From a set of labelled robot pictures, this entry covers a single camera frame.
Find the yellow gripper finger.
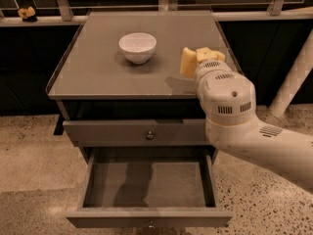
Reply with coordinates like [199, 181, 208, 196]
[196, 47, 217, 64]
[215, 51, 226, 62]

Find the yellow sponge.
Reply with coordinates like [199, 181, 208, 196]
[180, 47, 197, 78]

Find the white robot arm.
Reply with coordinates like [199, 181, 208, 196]
[195, 47, 313, 193]

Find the grey top drawer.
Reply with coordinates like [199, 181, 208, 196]
[64, 119, 208, 147]

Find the grey drawer cabinet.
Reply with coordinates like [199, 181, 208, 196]
[45, 10, 250, 168]

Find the open grey middle drawer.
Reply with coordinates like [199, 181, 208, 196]
[67, 146, 232, 228]

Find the metal middle drawer knob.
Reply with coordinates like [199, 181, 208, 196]
[148, 220, 156, 229]

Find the white ceramic bowl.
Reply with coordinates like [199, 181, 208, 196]
[118, 32, 157, 64]

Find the white diagonal pole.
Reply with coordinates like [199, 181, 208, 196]
[269, 30, 313, 118]

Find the round metal top knob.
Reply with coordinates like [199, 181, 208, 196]
[146, 131, 155, 140]

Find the small yellow black object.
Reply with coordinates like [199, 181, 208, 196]
[18, 6, 37, 22]

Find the metal railing frame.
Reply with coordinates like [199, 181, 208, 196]
[0, 0, 313, 26]

